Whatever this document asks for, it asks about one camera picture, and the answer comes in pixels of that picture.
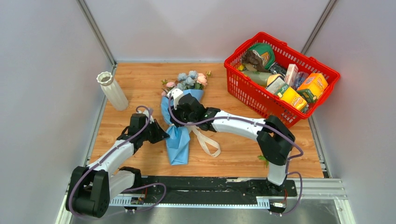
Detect toy carrot with leaves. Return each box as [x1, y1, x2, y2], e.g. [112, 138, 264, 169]
[257, 155, 269, 168]

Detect green snack bag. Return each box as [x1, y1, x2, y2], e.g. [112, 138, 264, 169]
[248, 43, 275, 69]

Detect yellow green box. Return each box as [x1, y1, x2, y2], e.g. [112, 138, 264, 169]
[275, 84, 307, 112]

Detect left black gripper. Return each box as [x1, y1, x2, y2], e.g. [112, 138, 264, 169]
[140, 119, 170, 144]

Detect cream ribbon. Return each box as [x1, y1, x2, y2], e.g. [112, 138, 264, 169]
[186, 126, 221, 158]

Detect orange box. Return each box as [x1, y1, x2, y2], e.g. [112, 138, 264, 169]
[297, 73, 328, 104]

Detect pink white box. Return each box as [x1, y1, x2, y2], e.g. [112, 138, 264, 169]
[284, 64, 299, 86]

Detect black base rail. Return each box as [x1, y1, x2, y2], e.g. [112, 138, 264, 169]
[66, 175, 347, 214]

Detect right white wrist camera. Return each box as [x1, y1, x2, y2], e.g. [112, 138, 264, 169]
[166, 88, 184, 109]

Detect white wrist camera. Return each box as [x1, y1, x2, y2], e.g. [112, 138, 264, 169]
[166, 88, 184, 109]
[142, 108, 154, 124]

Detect brown crumpled bag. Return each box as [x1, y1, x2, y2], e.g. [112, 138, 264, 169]
[241, 50, 268, 72]

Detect clear plastic bottle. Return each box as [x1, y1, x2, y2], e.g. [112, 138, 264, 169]
[291, 71, 310, 90]

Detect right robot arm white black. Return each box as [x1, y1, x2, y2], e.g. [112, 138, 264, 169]
[167, 89, 295, 196]

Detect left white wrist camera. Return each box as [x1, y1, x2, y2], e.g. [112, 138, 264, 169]
[142, 108, 154, 124]

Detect red shopping basket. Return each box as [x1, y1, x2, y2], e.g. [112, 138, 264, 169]
[224, 32, 340, 127]

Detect white ribbed vase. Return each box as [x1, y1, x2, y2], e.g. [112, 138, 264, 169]
[97, 71, 129, 111]

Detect dark foil packet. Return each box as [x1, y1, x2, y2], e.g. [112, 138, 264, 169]
[269, 62, 287, 77]

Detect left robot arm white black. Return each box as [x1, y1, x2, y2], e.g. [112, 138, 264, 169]
[65, 110, 169, 218]

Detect olive green bottle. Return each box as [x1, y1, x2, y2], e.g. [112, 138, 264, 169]
[242, 70, 283, 87]

